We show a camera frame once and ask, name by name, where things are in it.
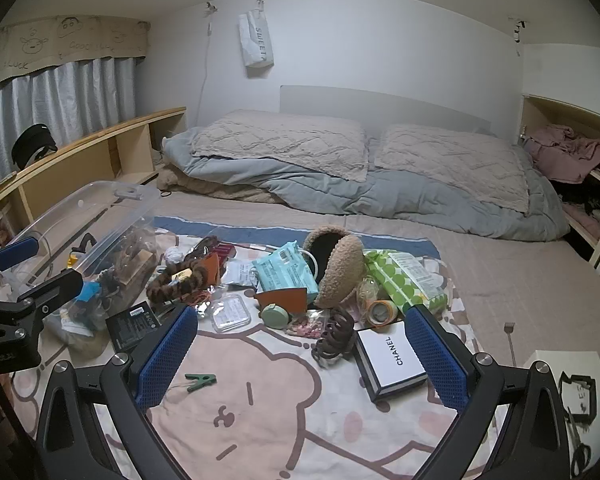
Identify pile of pink clothes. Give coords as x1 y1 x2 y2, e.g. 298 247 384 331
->
522 124 600 183

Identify clear bag of pink clips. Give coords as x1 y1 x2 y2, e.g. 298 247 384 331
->
287 310 338 341

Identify green dotted wipes packet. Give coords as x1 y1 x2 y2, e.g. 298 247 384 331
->
364 249 451 318

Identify wooden bedside shelf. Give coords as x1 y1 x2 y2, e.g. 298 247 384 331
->
0 106 188 241

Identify clear plastic storage box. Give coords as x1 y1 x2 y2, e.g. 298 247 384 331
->
0 180 162 348

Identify white paper bag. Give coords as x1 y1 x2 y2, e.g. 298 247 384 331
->
237 10 273 78

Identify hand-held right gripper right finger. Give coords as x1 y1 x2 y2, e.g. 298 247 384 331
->
402 304 573 480

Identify white box with black print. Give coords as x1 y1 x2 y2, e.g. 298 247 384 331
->
522 350 600 480

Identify brown furry leopard headband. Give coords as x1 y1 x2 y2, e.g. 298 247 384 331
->
147 260 221 303

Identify teal wet wipes packet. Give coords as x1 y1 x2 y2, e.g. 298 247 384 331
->
251 241 321 301

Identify white shelf cabinet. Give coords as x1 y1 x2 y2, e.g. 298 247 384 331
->
517 42 600 291

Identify brown hair claw clip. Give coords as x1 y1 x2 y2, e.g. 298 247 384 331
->
311 307 357 368

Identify beige fleece hat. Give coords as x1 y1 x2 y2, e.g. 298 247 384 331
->
302 226 366 308

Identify clear bag of beige bands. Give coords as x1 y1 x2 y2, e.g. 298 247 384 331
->
357 277 381 311

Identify beige quilted pillow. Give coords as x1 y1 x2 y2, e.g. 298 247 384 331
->
190 109 370 183
374 124 531 213

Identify beige printed curtain valance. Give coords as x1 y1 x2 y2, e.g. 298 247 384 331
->
0 15 151 93

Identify green clothespin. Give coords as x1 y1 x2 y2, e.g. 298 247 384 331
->
185 372 218 393

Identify dark brown mesh pouch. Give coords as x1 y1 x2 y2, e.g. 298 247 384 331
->
187 236 221 261

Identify orange leather sleeve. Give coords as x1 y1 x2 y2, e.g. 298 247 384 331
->
256 287 308 313
202 254 221 286

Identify white box with black edge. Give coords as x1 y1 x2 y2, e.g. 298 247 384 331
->
352 324 428 403

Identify small clear plastic case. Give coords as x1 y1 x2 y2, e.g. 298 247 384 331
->
211 294 252 332

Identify dark floral clothes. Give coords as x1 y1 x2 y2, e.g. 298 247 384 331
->
555 157 600 241

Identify white printed sachet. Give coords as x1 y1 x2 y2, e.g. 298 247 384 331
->
227 260 258 288

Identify grey curtain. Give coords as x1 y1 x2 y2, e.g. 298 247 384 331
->
0 56 146 196

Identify white headboard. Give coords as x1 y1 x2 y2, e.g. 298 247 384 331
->
279 85 493 136

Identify black cap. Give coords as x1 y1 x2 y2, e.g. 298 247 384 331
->
11 124 59 171

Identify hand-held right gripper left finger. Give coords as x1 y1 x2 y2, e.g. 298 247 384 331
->
32 305 201 480

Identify grey duvet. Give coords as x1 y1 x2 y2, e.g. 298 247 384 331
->
161 127 572 242

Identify beige fleece blanket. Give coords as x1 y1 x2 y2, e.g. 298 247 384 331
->
157 162 281 204

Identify wooden box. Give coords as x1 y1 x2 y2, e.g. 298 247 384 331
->
117 255 156 291

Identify white hoop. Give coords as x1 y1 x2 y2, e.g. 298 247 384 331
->
302 255 326 286

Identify small black box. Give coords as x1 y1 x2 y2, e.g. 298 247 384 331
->
105 302 163 353

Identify cartoon printed blanket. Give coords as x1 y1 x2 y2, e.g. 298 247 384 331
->
0 216 511 480

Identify thin back scratcher stick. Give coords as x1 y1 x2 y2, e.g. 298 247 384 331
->
502 322 518 368

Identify orange tape roll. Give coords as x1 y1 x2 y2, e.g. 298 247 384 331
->
367 300 398 328

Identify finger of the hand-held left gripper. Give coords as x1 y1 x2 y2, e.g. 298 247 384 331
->
10 269 84 311
0 237 40 286

